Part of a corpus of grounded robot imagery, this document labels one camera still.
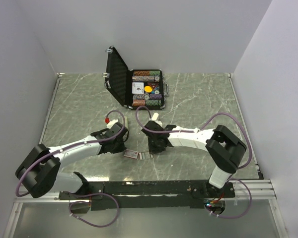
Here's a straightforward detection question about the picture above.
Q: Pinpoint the red white staple box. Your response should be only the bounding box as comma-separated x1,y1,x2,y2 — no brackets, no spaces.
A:
124,150,139,159

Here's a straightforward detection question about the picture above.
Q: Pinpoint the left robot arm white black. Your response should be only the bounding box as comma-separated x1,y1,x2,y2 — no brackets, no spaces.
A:
15,122,129,199

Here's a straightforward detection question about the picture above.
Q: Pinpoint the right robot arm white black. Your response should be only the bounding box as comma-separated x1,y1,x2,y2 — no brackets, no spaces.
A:
142,120,247,197

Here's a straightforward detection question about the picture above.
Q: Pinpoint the yellow dealer button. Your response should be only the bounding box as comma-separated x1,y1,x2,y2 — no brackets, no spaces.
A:
144,86,153,93

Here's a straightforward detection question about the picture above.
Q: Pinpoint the black poker chip case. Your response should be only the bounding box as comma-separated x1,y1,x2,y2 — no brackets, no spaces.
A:
103,46,168,110

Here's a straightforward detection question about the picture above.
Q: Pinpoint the white card deck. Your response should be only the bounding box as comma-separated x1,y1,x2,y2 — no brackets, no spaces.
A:
132,82,144,94

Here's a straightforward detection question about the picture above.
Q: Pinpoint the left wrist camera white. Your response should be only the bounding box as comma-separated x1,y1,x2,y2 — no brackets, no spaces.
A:
105,118,119,129

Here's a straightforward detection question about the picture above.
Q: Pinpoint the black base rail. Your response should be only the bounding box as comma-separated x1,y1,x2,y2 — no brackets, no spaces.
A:
59,179,235,211

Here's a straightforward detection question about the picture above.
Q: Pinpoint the aluminium frame rail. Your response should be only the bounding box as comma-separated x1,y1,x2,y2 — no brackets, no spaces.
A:
13,179,277,203

